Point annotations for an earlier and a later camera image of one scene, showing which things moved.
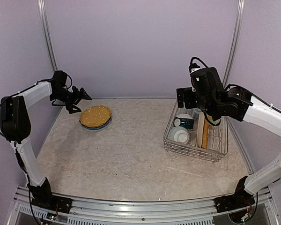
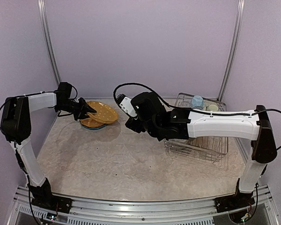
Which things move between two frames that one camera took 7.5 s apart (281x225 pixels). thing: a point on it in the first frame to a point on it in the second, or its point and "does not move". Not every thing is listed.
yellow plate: [205, 137] to [105, 114]
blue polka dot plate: [100, 127] does not move
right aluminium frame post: [234, 43] does not move
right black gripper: [189, 102] to [131, 124]
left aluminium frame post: [45, 25] does not move
